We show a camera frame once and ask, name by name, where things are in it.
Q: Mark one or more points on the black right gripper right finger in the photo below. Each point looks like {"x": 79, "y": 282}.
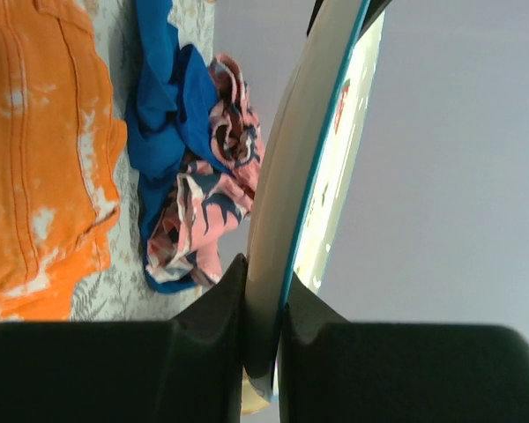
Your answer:
{"x": 335, "y": 370}

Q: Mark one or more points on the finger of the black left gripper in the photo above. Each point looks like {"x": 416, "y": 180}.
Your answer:
{"x": 341, "y": 19}

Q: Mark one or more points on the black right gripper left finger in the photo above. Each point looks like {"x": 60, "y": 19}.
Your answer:
{"x": 185, "y": 369}

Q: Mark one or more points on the white blue rimmed plate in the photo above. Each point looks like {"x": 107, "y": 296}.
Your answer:
{"x": 301, "y": 190}

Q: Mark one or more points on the floral table mat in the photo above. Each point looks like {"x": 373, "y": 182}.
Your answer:
{"x": 121, "y": 293}

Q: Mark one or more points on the pink navy patterned cloth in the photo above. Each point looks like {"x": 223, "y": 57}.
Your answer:
{"x": 206, "y": 203}

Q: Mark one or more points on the blue cloth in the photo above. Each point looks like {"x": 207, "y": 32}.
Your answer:
{"x": 167, "y": 116}

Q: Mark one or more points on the orange tie-dye folded shorts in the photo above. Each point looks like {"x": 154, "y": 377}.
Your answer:
{"x": 59, "y": 144}

